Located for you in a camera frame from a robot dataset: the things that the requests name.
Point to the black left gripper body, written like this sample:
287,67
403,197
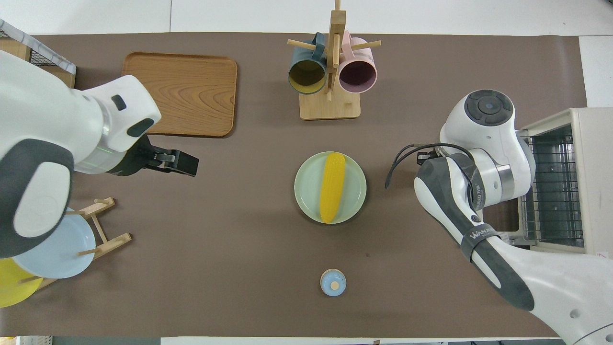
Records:
134,160

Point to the yellow corn cob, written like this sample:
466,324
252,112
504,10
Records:
332,187

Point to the pale green plate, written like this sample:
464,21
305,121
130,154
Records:
354,187

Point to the white toaster oven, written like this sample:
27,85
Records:
594,182

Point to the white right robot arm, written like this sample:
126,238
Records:
479,143

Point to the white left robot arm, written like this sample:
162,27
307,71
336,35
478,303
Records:
43,134

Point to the brown wooden tray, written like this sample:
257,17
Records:
191,91

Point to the wooden plate rack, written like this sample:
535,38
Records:
110,244

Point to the brown table mat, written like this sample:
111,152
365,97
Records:
239,239

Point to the light blue plate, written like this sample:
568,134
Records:
67,254

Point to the dark teal mug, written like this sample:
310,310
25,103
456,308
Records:
306,76

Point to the wooden mug tree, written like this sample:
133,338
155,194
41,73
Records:
330,108

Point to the yellow plate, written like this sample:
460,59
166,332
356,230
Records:
14,287

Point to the small blue round knob lid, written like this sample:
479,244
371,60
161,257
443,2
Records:
333,282

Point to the pink mug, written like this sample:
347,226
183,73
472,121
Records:
357,76

